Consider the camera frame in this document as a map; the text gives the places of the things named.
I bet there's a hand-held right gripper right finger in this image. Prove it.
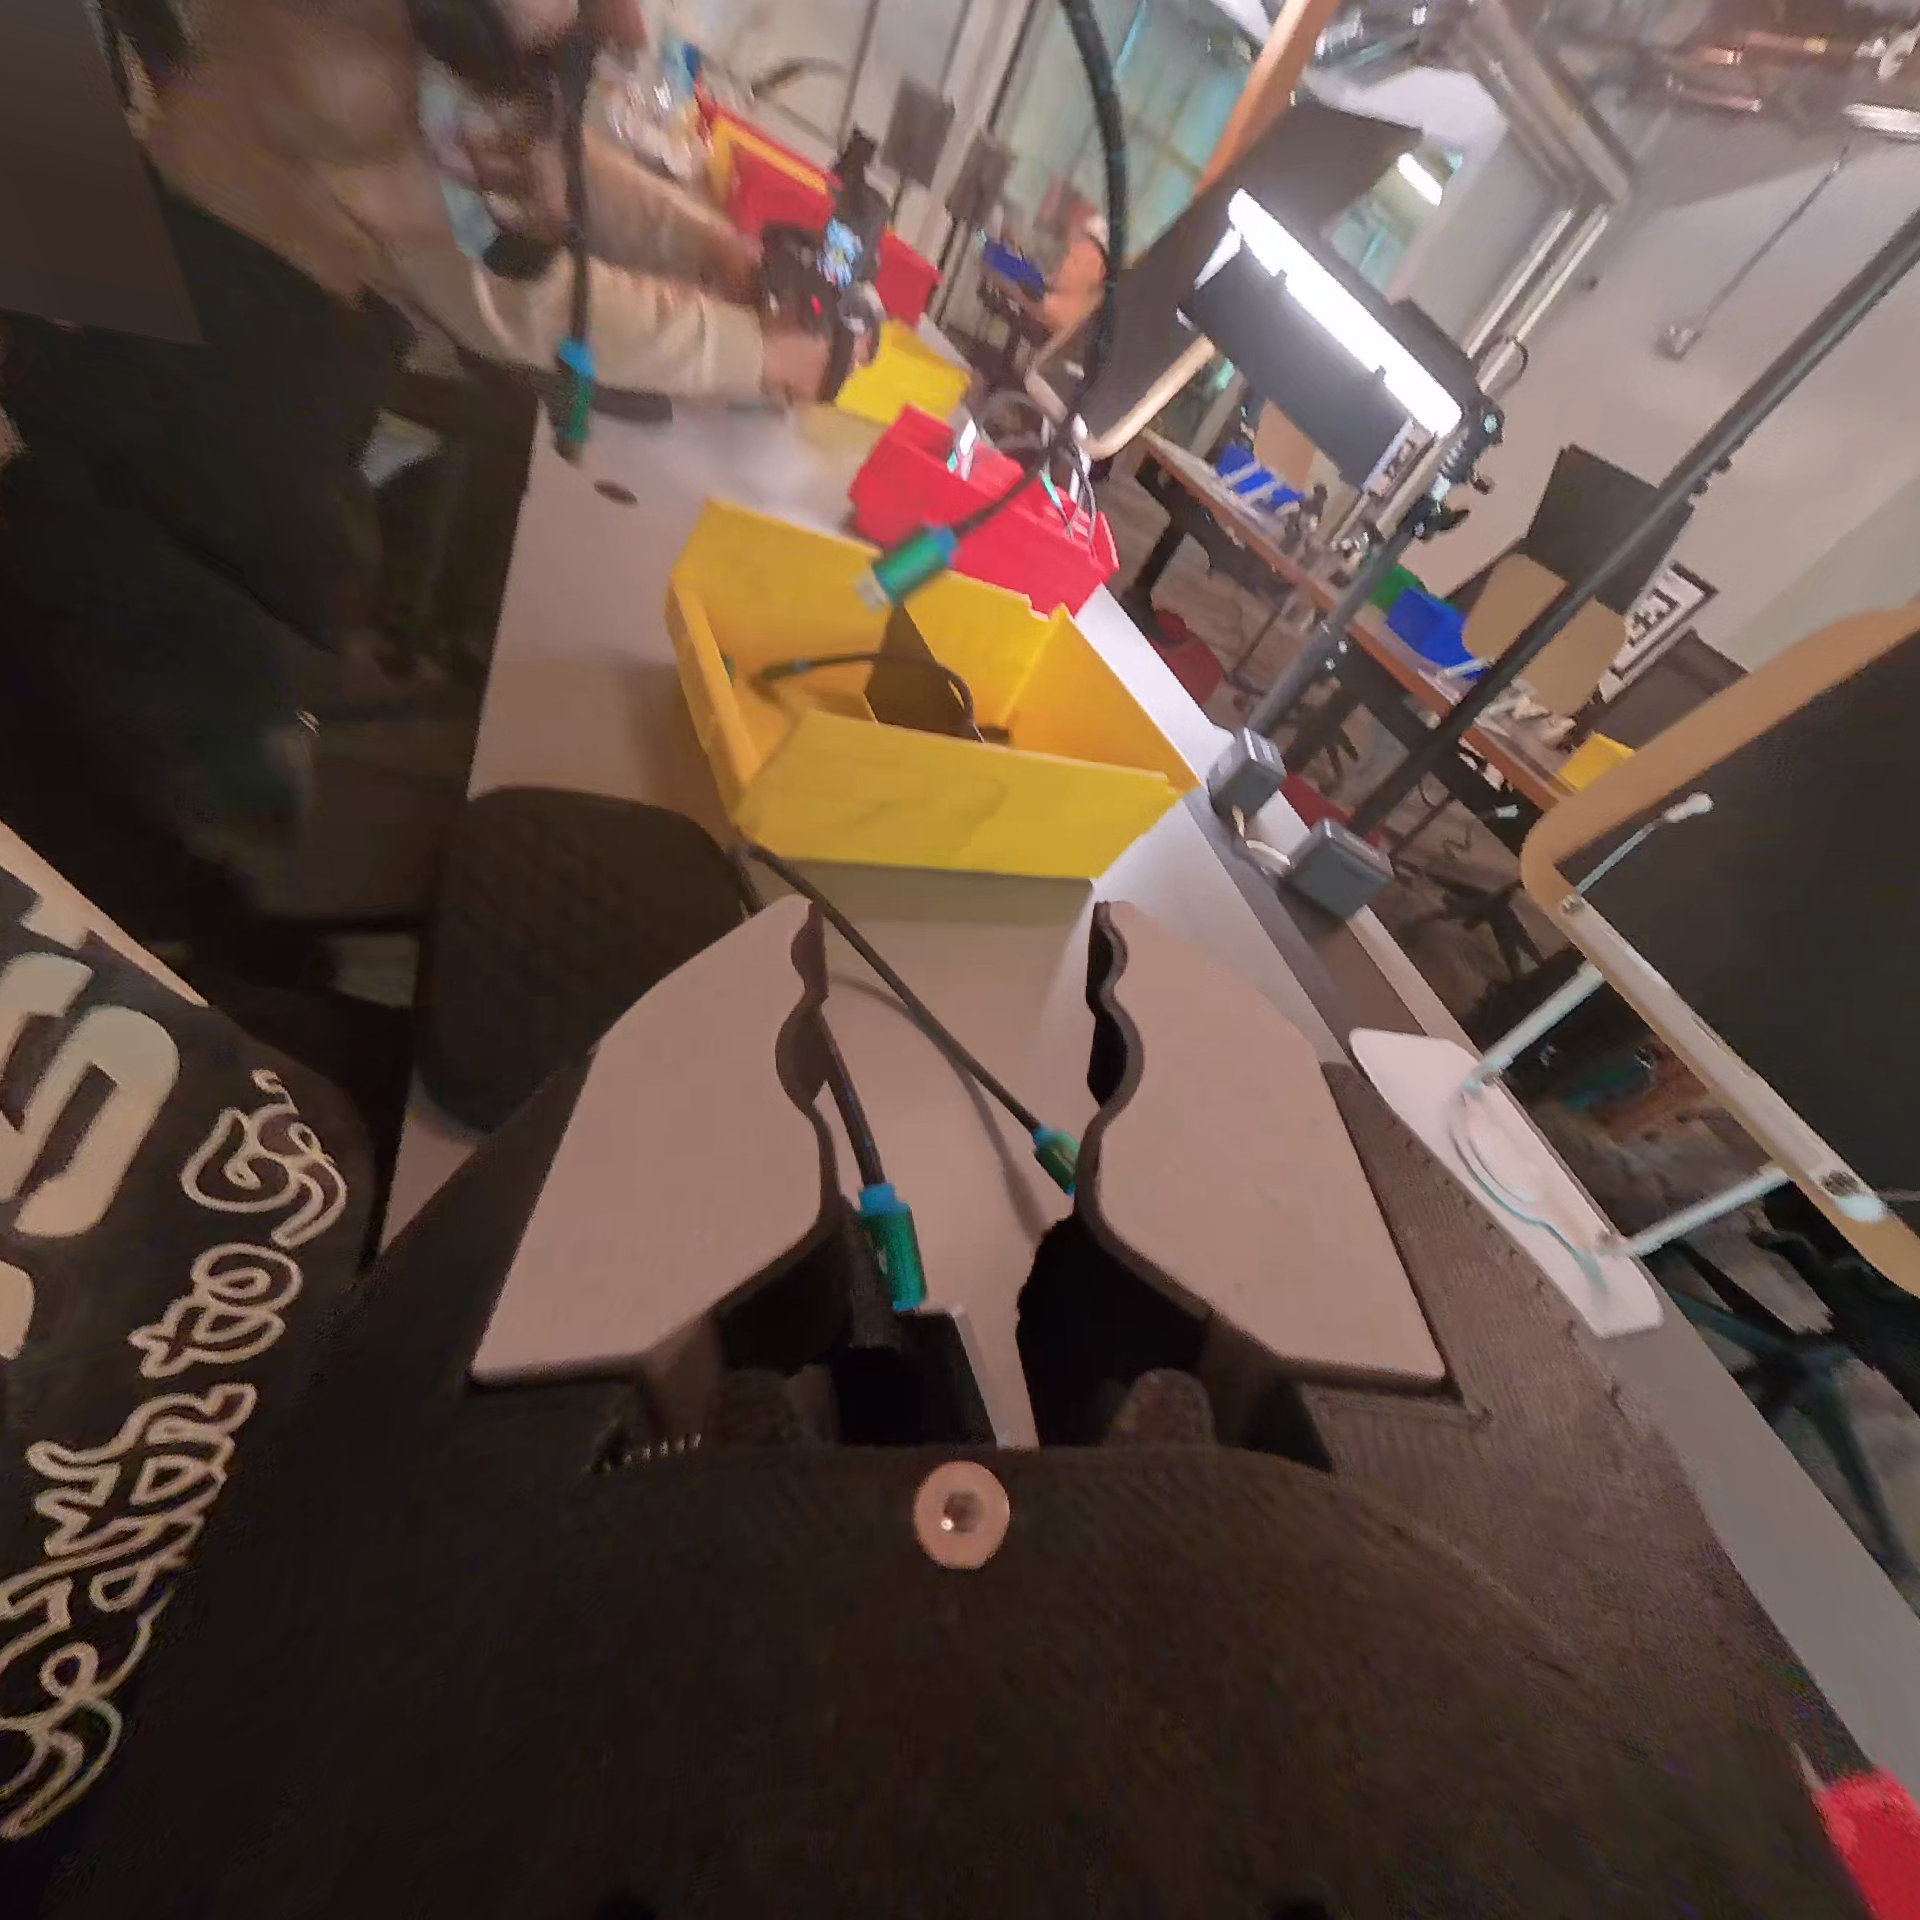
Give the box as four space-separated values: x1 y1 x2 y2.
1071 895 1448 1442

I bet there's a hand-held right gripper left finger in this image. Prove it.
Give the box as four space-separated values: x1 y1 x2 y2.
467 895 847 1426

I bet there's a thin black adapter cable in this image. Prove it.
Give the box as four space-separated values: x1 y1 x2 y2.
727 838 1085 1202

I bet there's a thin black cable green plug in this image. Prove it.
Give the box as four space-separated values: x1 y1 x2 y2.
809 1013 935 1318

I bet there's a black textured rounded object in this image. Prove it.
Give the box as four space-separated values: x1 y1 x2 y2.
423 784 752 1133

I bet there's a grey table outlet box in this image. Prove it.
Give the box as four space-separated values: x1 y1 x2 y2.
1286 822 1394 921
1207 728 1290 818

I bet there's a person's black printed shirt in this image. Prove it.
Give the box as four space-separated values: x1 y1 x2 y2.
0 306 541 1846

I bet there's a long wooden desk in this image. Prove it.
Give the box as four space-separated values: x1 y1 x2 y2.
1139 434 1635 818

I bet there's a black board on stand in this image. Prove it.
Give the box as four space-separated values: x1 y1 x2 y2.
1521 598 1920 1297

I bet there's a black light tripod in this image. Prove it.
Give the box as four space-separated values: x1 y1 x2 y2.
1230 403 1507 721

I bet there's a black white fiducial sign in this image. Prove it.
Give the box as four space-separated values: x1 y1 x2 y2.
1626 561 1719 647

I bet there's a LED light panel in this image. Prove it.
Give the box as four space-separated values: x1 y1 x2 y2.
1176 187 1506 485

